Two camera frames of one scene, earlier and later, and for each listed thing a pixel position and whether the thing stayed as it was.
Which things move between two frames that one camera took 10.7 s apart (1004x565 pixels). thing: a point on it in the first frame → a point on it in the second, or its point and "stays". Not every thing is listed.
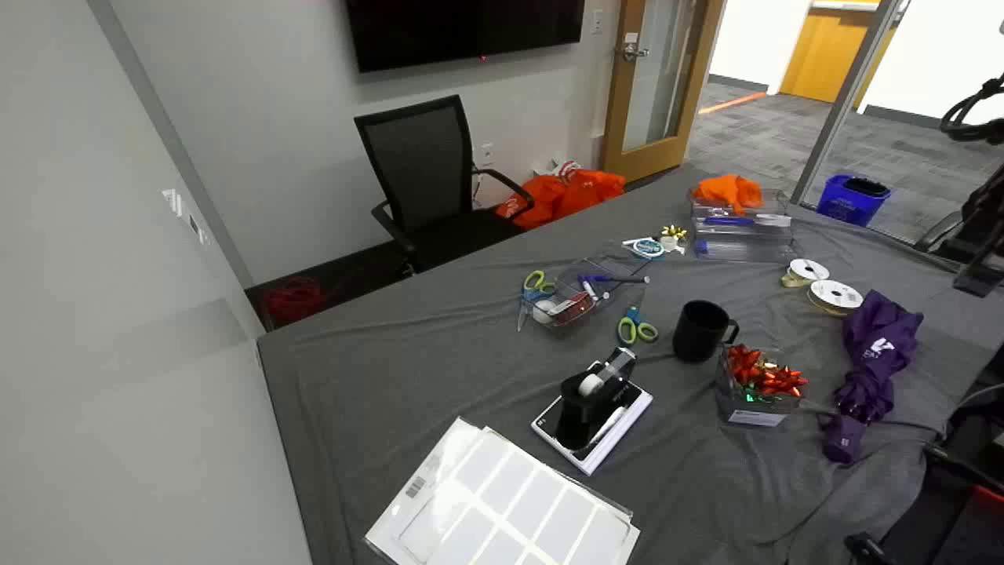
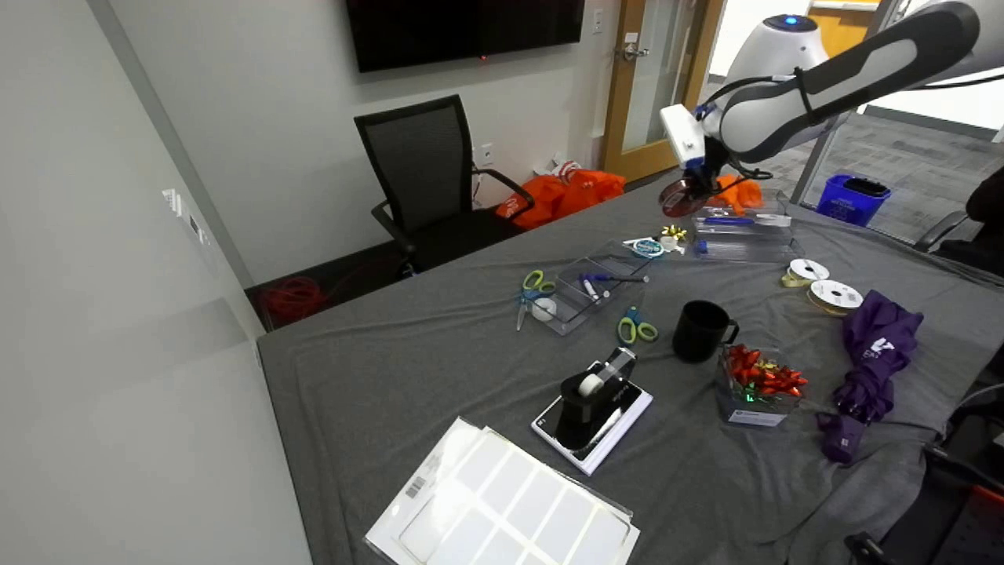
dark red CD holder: [563, 311] → [682, 201]
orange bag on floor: [558, 192] stays
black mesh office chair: [437, 197] stays
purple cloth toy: [878, 344] stays
